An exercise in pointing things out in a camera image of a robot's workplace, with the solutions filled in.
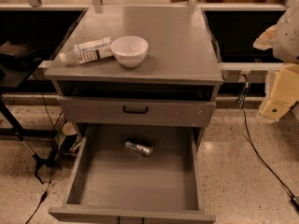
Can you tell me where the clear plastic labelled bottle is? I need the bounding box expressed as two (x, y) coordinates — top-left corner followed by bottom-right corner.
(59, 37), (114, 64)

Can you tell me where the open grey middle drawer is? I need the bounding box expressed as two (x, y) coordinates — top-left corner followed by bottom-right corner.
(49, 124), (216, 224)

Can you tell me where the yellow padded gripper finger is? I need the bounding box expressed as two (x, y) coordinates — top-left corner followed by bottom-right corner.
(259, 63), (299, 121)

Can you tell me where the grey drawer cabinet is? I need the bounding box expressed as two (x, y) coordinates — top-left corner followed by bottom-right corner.
(47, 6), (222, 155)

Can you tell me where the silver blue redbull can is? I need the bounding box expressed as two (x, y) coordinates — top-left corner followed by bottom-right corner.
(125, 137), (153, 157)

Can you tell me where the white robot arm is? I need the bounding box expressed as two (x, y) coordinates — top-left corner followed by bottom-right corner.
(253, 0), (299, 122)

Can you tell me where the black floor cable right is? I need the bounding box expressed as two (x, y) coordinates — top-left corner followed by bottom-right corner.
(237, 73), (299, 207)

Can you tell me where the black drawer handle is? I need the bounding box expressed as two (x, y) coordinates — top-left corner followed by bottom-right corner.
(122, 105), (149, 114)

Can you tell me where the dark side shelf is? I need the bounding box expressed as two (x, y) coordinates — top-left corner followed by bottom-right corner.
(0, 41), (42, 91)

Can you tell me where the black floor cable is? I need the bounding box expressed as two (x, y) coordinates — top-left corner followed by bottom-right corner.
(237, 73), (299, 207)
(24, 73), (59, 224)

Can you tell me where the black floor cable left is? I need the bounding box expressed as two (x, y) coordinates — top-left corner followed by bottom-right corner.
(24, 73), (59, 224)

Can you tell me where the black tripod stand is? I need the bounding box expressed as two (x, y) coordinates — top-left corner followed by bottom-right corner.
(0, 98), (59, 184)

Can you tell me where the wire basket with cups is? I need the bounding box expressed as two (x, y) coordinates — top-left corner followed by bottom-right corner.
(54, 112), (81, 157)

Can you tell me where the closed grey top drawer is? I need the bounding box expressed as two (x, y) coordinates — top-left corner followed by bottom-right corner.
(58, 96), (216, 127)

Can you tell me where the white ceramic bowl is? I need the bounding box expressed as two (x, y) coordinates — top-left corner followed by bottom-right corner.
(110, 36), (149, 67)

